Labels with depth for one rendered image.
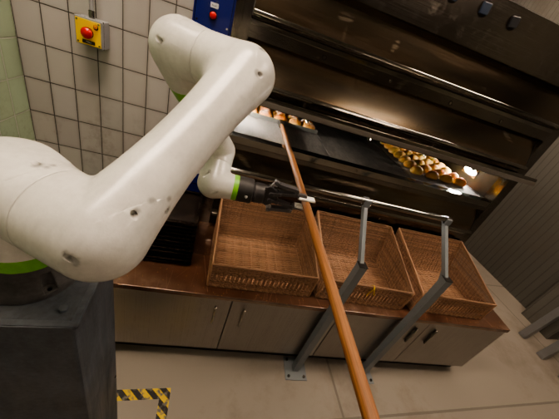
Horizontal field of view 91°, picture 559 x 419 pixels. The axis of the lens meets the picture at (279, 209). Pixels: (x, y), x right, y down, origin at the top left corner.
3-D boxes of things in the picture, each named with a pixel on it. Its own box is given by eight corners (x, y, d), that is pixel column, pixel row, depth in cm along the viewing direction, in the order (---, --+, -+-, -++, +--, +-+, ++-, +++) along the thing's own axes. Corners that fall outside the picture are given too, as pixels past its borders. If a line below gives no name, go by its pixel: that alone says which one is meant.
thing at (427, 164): (377, 141, 234) (380, 135, 231) (423, 155, 246) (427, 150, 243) (412, 174, 184) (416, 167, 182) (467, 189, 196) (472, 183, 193)
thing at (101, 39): (83, 41, 115) (81, 13, 110) (110, 49, 118) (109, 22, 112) (74, 42, 109) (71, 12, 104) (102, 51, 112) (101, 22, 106)
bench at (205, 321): (136, 274, 194) (137, 209, 164) (418, 311, 253) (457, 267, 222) (100, 354, 148) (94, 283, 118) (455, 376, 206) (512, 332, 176)
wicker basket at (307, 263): (213, 225, 173) (221, 189, 159) (296, 239, 187) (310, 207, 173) (204, 287, 133) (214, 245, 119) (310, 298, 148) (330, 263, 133)
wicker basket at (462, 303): (378, 254, 203) (397, 225, 188) (439, 265, 216) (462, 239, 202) (408, 311, 163) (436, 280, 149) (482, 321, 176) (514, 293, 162)
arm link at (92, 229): (75, 287, 29) (289, 40, 53) (-38, 220, 31) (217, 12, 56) (125, 307, 40) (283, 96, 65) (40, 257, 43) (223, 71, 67)
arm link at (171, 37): (180, 54, 51) (213, 12, 55) (124, 31, 53) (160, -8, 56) (205, 115, 68) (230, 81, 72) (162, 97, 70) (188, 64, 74)
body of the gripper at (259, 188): (255, 176, 101) (279, 182, 103) (249, 195, 105) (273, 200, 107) (255, 186, 94) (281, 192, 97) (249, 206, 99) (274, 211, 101)
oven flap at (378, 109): (239, 82, 129) (248, 36, 124) (520, 169, 172) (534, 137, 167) (240, 80, 124) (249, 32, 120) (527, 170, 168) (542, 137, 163)
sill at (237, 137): (226, 136, 150) (227, 130, 148) (480, 202, 193) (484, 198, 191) (225, 140, 145) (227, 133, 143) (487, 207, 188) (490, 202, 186)
